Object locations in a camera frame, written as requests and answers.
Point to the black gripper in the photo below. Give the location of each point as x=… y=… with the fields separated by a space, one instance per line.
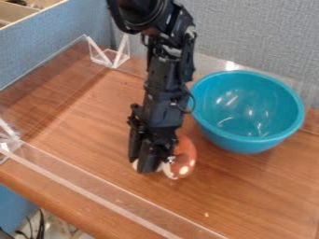
x=155 y=118

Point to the brown and white toy mushroom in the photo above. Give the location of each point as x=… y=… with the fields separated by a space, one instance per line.
x=181 y=156

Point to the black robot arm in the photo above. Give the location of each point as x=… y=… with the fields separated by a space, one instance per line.
x=167 y=30

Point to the blue plastic bowl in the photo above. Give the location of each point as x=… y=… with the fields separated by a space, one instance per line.
x=246 y=111

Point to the clear acrylic front barrier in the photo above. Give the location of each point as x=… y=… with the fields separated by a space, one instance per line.
x=121 y=201

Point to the wooden shelf box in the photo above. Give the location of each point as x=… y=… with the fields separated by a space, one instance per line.
x=18 y=10

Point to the clear acrylic corner bracket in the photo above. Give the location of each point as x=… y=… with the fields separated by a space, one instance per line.
x=109 y=57

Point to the clear acrylic left bracket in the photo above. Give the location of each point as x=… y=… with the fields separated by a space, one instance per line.
x=10 y=140

